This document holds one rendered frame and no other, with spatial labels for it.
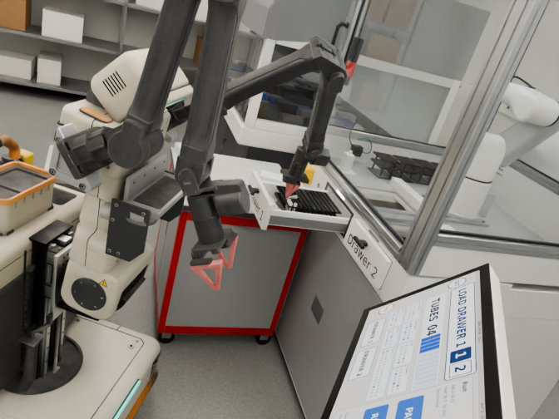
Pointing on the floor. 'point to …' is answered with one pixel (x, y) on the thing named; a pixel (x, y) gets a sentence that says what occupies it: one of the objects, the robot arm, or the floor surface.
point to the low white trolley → (241, 309)
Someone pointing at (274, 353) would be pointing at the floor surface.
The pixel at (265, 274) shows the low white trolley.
